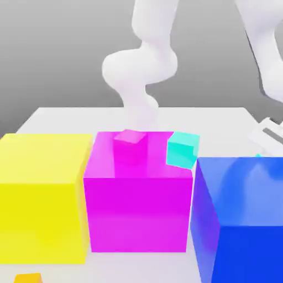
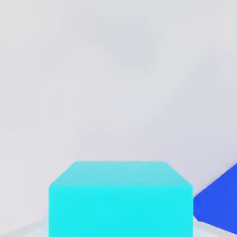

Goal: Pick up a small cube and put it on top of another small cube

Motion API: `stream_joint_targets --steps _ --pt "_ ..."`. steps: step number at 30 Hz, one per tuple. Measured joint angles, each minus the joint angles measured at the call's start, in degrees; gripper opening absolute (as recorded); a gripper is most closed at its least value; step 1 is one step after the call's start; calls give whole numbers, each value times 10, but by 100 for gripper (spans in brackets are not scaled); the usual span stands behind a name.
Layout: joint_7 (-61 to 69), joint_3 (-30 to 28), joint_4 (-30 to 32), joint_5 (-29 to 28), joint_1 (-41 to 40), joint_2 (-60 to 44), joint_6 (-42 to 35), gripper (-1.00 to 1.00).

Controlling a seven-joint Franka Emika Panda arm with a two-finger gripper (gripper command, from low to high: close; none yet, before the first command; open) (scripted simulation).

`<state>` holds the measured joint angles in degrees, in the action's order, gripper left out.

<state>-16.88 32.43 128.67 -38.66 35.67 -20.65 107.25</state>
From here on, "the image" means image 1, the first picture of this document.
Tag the large magenta box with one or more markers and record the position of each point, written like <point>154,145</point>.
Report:
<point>137,212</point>

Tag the small magenta cube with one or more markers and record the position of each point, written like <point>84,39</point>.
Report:
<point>129,148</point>

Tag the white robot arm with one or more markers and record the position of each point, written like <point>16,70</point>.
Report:
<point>141,66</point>

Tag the large blue box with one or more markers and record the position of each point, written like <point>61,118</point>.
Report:
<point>247,243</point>

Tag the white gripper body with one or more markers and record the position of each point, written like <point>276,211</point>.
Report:
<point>273,147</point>

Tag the large yellow box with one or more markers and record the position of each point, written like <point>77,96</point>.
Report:
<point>39,199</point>

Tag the small orange cube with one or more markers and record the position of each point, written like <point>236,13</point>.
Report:
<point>27,278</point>

